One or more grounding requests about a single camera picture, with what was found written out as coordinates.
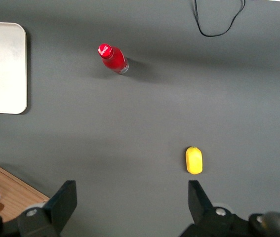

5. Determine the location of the beige plastic tray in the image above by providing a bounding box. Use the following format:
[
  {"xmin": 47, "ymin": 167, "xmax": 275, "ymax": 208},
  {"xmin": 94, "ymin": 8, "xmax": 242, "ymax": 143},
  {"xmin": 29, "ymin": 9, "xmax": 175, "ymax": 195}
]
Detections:
[{"xmin": 0, "ymin": 21, "xmax": 28, "ymax": 115}]

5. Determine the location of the thin black looped table cable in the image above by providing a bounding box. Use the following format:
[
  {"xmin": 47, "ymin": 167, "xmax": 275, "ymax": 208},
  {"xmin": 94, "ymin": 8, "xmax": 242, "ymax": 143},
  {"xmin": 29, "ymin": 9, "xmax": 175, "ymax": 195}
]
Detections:
[{"xmin": 194, "ymin": 0, "xmax": 246, "ymax": 38}]

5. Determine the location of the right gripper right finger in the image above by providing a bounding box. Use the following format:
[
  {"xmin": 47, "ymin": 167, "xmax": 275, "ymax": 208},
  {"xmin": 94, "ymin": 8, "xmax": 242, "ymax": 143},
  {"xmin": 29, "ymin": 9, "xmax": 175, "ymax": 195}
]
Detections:
[{"xmin": 188, "ymin": 180, "xmax": 215, "ymax": 225}]

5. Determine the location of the wooden two-drawer cabinet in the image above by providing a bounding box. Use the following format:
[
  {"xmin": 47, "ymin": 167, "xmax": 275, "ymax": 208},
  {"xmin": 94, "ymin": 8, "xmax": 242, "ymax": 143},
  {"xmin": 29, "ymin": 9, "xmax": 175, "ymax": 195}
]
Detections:
[{"xmin": 0, "ymin": 155, "xmax": 51, "ymax": 223}]

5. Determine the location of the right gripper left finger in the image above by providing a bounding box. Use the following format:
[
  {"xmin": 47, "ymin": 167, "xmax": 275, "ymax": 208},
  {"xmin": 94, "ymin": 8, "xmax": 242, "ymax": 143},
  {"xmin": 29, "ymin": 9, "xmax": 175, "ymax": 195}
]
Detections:
[{"xmin": 42, "ymin": 180, "xmax": 78, "ymax": 234}]

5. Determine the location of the red cola bottle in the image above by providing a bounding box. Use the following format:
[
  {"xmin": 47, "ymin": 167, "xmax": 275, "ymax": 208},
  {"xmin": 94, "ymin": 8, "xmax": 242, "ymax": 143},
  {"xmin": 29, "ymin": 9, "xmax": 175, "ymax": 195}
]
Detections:
[{"xmin": 97, "ymin": 43, "xmax": 130, "ymax": 75}]

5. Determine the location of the yellow lemon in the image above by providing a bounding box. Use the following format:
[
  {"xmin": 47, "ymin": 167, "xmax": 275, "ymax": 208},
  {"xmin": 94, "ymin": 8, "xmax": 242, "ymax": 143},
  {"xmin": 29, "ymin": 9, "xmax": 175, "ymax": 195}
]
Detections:
[{"xmin": 185, "ymin": 146, "xmax": 203, "ymax": 175}]

